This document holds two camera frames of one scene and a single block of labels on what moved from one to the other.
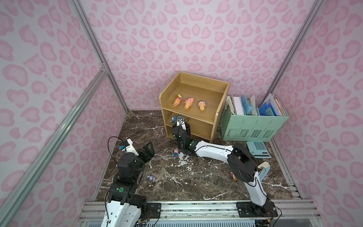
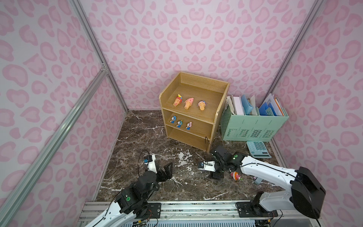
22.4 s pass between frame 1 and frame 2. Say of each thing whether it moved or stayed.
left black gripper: moved
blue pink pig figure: moved
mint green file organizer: stayed
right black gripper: moved
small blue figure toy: stayed
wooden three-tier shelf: stayed
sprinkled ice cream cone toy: stayed
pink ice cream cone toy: stayed
